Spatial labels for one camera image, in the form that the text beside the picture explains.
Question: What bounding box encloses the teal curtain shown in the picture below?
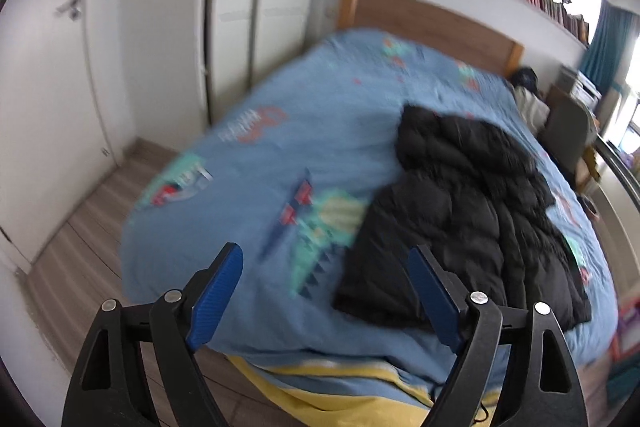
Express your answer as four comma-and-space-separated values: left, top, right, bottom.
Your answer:
580, 0, 640, 92

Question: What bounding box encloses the grey metal rail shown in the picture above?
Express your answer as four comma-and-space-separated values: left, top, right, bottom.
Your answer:
590, 137, 640, 218

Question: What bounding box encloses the white printer unit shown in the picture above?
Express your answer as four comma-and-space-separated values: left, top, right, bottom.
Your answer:
557, 66, 603, 108

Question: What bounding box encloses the black puffer jacket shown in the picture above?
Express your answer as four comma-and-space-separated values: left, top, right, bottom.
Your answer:
332, 105, 593, 333

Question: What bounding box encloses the white door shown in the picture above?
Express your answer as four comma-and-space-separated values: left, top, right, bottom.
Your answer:
0, 0, 131, 268

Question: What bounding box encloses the bed with blue cartoon sheet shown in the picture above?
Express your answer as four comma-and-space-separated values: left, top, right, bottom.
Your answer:
120, 29, 621, 388

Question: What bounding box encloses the white cloth bag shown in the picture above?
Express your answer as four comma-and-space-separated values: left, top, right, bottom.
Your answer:
515, 86, 551, 132

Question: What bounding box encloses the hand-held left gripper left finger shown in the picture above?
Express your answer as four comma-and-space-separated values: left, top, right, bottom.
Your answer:
61, 243, 244, 427

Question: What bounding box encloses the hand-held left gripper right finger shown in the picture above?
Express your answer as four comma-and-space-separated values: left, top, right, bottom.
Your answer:
407, 244, 590, 427

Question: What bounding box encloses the wooden headboard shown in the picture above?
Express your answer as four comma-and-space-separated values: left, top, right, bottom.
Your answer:
337, 0, 525, 80

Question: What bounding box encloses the grey chair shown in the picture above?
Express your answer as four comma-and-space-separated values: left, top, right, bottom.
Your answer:
542, 87, 601, 180

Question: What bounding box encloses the black backpack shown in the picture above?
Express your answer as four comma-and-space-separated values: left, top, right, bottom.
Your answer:
511, 67, 541, 98

